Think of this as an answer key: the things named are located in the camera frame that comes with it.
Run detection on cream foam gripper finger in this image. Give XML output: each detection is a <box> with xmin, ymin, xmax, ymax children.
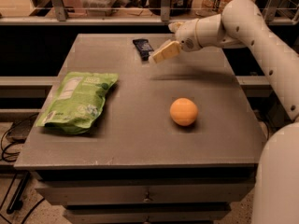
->
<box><xmin>168</xmin><ymin>21</ymin><xmax>183</xmax><ymax>33</ymax></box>
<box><xmin>149</xmin><ymin>40</ymin><xmax>181</xmax><ymax>63</ymax></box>

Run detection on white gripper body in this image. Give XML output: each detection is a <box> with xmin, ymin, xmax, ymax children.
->
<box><xmin>175</xmin><ymin>20</ymin><xmax>200</xmax><ymax>52</ymax></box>

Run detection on dark blue rxbar wrapper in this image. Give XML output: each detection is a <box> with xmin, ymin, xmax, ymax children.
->
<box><xmin>133</xmin><ymin>38</ymin><xmax>154</xmax><ymax>61</ymax></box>

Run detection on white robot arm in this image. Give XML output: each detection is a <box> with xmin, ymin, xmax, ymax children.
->
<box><xmin>151</xmin><ymin>0</ymin><xmax>299</xmax><ymax>224</ymax></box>

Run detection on orange fruit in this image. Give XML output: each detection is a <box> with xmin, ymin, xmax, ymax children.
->
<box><xmin>170</xmin><ymin>98</ymin><xmax>198</xmax><ymax>126</ymax></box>

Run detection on clear plastic container on shelf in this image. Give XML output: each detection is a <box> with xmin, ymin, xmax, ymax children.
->
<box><xmin>80</xmin><ymin>0</ymin><xmax>117</xmax><ymax>17</ymax></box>

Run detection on green snack bag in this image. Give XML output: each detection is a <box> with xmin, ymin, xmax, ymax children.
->
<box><xmin>36</xmin><ymin>72</ymin><xmax>119</xmax><ymax>134</ymax></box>

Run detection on grey metal shelf rack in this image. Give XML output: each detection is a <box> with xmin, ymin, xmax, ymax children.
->
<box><xmin>0</xmin><ymin>0</ymin><xmax>298</xmax><ymax>25</ymax></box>

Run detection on grey table with drawers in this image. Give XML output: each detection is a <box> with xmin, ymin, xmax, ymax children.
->
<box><xmin>16</xmin><ymin>35</ymin><xmax>265</xmax><ymax>224</ymax></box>

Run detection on metal drawer knob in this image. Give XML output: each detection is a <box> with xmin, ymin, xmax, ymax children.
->
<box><xmin>143</xmin><ymin>193</ymin><xmax>152</xmax><ymax>203</ymax></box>

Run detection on black power adapter box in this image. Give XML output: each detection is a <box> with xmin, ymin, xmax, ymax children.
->
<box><xmin>6</xmin><ymin>119</ymin><xmax>34</xmax><ymax>142</ymax></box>

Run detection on black cables on left floor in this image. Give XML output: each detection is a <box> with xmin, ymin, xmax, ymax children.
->
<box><xmin>0</xmin><ymin>113</ymin><xmax>46</xmax><ymax>224</ymax></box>

